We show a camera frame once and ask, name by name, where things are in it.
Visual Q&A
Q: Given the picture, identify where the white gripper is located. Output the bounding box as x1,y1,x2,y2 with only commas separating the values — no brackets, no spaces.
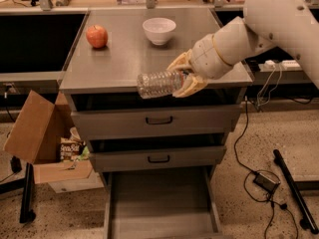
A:
166,34,233,98

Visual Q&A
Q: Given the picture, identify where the clear plastic water bottle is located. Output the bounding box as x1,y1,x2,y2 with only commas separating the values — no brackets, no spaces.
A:
137,71,187,99

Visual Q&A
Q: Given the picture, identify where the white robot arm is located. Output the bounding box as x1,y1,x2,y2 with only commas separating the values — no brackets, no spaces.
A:
167,0,319,98

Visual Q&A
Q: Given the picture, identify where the grey top drawer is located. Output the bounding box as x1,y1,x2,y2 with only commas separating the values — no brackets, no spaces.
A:
72,105,241,140

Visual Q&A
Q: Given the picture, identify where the grey metal drawer cabinet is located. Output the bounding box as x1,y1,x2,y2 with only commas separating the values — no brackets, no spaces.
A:
59,7,254,184

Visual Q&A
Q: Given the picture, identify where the grey middle drawer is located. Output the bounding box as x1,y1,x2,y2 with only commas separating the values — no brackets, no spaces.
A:
90,145,226,172

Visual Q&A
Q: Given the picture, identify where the grey open bottom drawer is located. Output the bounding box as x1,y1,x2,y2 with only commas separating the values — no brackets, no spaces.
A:
103,166,233,239

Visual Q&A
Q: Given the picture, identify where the white ceramic bowl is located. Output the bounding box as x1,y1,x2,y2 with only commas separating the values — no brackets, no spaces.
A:
143,18,176,46

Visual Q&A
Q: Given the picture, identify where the white power strip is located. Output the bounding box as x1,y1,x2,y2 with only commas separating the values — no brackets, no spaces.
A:
262,60,300,71

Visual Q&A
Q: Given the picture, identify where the red apple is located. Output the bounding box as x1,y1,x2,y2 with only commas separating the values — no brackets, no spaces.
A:
86,25,108,49

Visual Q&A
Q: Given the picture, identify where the black power adapter brick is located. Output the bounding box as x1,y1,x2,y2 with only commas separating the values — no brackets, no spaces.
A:
253,172,280,194

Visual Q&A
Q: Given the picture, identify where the sea salt snack bag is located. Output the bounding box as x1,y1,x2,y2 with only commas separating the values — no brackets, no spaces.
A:
60,137,83,161

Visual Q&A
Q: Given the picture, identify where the black stand leg right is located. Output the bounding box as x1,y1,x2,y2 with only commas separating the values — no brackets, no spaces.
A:
273,149,319,235

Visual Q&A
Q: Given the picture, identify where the black stand leg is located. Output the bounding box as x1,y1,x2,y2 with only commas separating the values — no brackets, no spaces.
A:
273,149,319,235
19,163,36,224

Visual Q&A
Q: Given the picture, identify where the brown cardboard box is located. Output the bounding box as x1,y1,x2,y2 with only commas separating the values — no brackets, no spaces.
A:
4,91,93,184

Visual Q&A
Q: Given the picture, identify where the black stand leg left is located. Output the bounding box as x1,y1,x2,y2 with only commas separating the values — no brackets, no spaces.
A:
19,163,36,224

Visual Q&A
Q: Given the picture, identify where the black power cable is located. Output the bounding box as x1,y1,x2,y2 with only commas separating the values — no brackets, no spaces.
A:
232,96,300,239

